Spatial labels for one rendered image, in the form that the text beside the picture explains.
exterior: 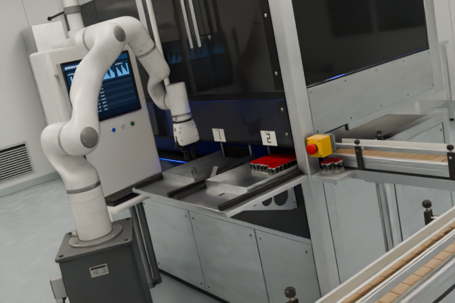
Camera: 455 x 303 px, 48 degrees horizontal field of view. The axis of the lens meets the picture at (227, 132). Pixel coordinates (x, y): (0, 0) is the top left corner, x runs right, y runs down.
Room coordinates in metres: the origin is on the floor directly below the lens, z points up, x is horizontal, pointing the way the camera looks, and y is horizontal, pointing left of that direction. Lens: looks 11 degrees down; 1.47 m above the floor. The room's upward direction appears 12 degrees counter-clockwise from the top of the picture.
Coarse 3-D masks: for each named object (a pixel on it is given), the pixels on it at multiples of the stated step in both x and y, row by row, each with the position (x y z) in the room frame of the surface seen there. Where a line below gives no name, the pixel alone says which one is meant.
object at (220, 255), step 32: (416, 128) 2.31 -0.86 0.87; (448, 128) 2.47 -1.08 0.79; (352, 192) 2.01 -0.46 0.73; (416, 192) 2.27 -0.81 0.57; (448, 192) 2.43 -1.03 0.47; (160, 224) 2.95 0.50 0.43; (192, 224) 2.65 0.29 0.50; (224, 224) 2.40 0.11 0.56; (352, 224) 2.00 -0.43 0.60; (416, 224) 2.25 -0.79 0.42; (160, 256) 3.03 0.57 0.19; (192, 256) 2.71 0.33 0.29; (224, 256) 2.45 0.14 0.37; (256, 256) 2.24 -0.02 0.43; (288, 256) 2.05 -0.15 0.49; (352, 256) 1.98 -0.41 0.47; (224, 288) 2.50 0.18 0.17; (256, 288) 2.28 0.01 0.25
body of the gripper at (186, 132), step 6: (186, 120) 2.15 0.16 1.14; (192, 120) 2.18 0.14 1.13; (174, 126) 2.15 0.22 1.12; (180, 126) 2.14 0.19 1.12; (186, 126) 2.15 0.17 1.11; (192, 126) 2.17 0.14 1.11; (174, 132) 2.16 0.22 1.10; (180, 132) 2.13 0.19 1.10; (186, 132) 2.15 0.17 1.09; (192, 132) 2.17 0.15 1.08; (180, 138) 2.13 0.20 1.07; (186, 138) 2.15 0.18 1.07; (192, 138) 2.16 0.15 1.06; (198, 138) 2.18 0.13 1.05; (180, 144) 2.13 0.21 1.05; (186, 144) 2.14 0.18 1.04
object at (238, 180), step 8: (232, 168) 2.07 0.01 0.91; (240, 168) 2.09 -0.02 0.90; (248, 168) 2.12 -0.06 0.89; (288, 168) 1.91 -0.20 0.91; (296, 168) 1.93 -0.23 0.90; (216, 176) 2.02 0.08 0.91; (224, 176) 2.04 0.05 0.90; (232, 176) 2.06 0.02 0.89; (240, 176) 2.05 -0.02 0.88; (248, 176) 2.03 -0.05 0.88; (256, 176) 2.01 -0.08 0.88; (264, 176) 1.98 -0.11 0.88; (272, 176) 1.85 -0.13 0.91; (280, 176) 1.88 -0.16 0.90; (208, 184) 1.97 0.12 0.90; (216, 184) 1.93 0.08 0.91; (224, 184) 1.88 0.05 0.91; (232, 184) 1.96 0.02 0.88; (240, 184) 1.94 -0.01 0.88; (248, 184) 1.92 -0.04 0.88; (256, 184) 1.81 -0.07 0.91; (264, 184) 1.83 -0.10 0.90; (232, 192) 1.85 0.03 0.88; (240, 192) 1.81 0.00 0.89
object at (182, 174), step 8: (216, 152) 2.44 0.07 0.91; (192, 160) 2.36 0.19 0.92; (200, 160) 2.38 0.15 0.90; (208, 160) 2.41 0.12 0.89; (216, 160) 2.40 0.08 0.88; (224, 160) 2.37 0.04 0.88; (232, 160) 2.34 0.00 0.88; (240, 160) 2.20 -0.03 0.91; (248, 160) 2.23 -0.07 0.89; (176, 168) 2.30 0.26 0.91; (184, 168) 2.33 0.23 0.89; (200, 168) 2.31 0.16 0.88; (208, 168) 2.28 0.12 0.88; (224, 168) 2.15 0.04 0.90; (168, 176) 2.22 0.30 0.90; (176, 176) 2.16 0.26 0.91; (184, 176) 2.11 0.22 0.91; (200, 176) 2.07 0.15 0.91; (208, 176) 2.09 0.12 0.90
